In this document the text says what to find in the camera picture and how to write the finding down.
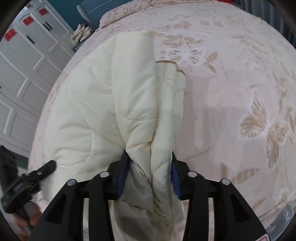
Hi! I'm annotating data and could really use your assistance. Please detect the cream padded jacket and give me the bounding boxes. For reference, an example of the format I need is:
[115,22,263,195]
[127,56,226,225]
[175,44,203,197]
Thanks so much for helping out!
[42,31,186,240]

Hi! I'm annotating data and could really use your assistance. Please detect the person's left hand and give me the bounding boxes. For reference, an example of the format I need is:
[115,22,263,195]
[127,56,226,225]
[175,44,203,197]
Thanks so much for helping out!
[13,202,42,230]

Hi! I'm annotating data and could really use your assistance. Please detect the pink floral bedspread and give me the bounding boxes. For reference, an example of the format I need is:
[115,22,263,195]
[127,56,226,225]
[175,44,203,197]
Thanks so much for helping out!
[29,1,295,218]

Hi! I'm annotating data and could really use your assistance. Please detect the white wardrobe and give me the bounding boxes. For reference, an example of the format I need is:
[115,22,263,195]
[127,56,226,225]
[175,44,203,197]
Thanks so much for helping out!
[1,1,74,157]

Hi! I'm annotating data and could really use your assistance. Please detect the cream items on nightstand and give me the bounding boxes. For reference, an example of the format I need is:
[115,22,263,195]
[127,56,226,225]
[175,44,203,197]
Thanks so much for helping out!
[71,24,94,47]

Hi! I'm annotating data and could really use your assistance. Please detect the teal upholstered headboard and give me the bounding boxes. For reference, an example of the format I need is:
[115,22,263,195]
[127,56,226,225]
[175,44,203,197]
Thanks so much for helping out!
[76,0,130,29]

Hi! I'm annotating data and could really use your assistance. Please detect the pink floral pillow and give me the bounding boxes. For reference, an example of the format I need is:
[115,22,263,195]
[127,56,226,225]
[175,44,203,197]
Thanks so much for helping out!
[98,0,212,30]

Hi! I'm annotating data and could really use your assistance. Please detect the grey-blue curtain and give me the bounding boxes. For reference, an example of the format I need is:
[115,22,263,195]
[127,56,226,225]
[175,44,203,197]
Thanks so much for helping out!
[237,0,295,47]

